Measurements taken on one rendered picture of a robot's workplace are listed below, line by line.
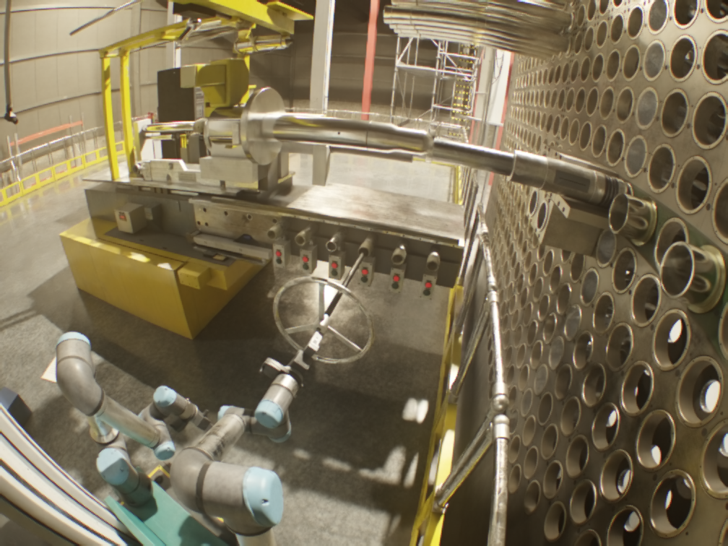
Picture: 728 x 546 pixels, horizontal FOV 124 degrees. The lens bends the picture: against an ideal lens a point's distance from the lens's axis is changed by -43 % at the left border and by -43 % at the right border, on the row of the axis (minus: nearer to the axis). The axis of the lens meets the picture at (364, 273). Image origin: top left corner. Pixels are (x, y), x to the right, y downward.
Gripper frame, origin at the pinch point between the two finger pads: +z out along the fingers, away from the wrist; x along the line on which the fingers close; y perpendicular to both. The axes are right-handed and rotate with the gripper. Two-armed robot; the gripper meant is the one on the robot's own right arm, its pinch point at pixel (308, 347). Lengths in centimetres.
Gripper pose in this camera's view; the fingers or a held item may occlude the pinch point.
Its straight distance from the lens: 111.5
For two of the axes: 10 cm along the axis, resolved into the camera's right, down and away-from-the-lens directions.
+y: 8.0, 6.0, 1.0
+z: 2.6, -4.9, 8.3
